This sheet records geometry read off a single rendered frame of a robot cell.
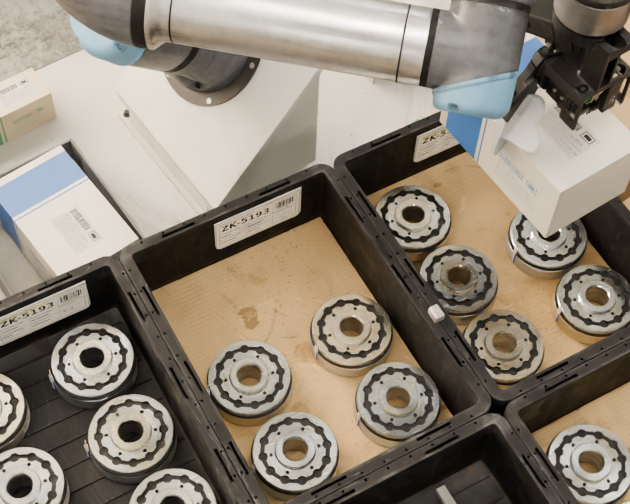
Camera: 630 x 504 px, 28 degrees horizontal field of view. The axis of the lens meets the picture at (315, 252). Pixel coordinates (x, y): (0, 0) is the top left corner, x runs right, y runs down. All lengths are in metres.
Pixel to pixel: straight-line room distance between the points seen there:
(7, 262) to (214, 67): 0.41
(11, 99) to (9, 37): 1.13
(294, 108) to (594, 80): 0.53
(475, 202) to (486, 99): 0.56
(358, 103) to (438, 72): 0.81
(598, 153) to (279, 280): 0.47
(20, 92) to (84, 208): 0.26
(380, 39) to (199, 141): 0.66
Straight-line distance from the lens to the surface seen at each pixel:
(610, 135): 1.43
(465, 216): 1.71
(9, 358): 1.62
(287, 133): 1.75
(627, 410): 1.61
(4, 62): 3.02
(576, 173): 1.39
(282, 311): 1.62
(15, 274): 1.83
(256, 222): 1.62
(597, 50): 1.29
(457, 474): 1.53
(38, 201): 1.78
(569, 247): 1.67
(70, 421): 1.57
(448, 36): 1.18
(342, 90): 2.00
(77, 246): 1.73
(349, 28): 1.18
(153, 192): 1.88
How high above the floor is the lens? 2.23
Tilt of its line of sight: 58 degrees down
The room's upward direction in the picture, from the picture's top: 3 degrees clockwise
